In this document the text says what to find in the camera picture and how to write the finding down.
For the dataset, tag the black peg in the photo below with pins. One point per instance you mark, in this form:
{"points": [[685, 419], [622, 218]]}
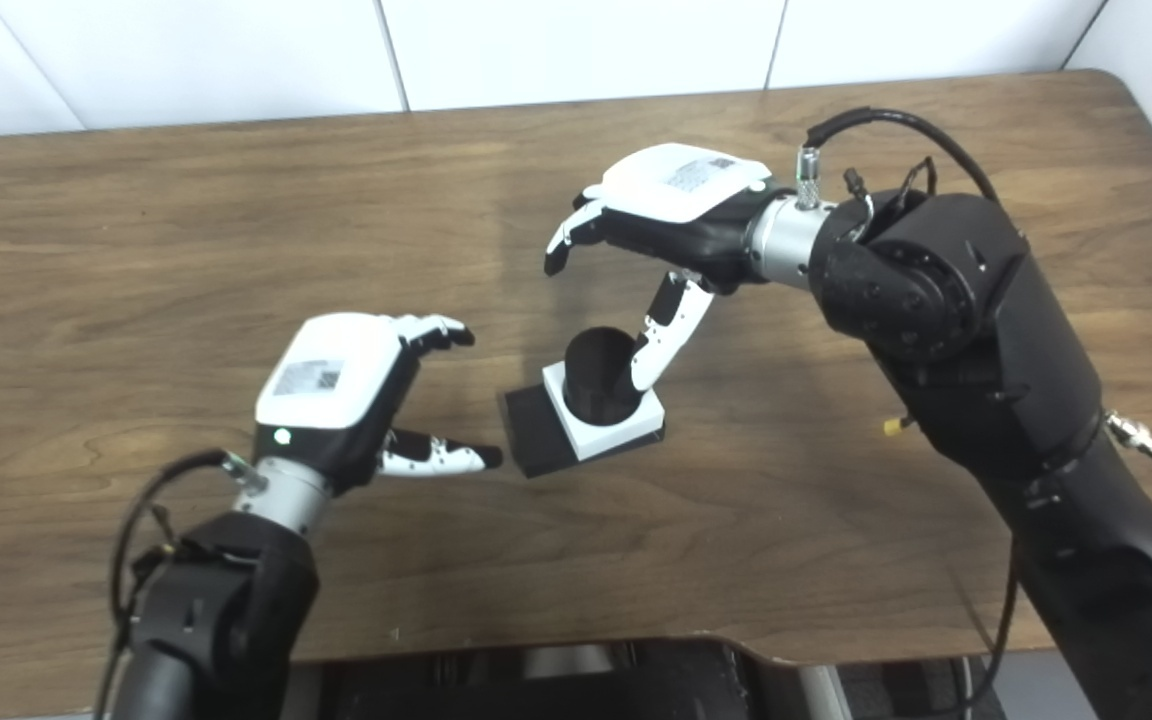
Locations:
{"points": [[596, 370]]}

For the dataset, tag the black robot torso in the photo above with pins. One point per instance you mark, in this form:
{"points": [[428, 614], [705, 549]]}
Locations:
{"points": [[586, 685]]}

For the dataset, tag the white square piece with hole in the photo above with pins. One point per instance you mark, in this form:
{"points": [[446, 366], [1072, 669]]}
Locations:
{"points": [[606, 435]]}

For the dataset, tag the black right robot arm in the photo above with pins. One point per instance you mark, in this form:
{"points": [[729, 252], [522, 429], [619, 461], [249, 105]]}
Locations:
{"points": [[976, 330]]}

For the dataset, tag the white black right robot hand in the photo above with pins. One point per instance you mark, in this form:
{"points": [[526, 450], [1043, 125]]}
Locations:
{"points": [[676, 185]]}

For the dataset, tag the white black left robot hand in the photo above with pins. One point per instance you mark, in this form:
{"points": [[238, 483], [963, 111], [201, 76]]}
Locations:
{"points": [[331, 370]]}

